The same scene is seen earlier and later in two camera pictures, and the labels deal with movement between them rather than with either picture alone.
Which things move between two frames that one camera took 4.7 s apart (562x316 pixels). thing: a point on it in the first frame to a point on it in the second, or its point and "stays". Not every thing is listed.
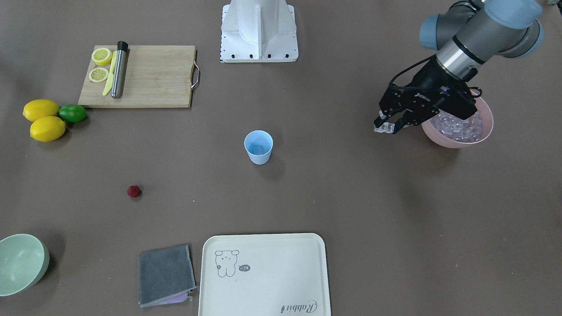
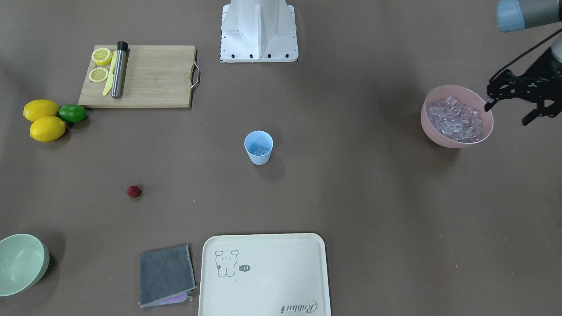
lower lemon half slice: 98,74 stays
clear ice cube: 258,150 stays
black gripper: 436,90 to 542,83
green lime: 72,113 stays
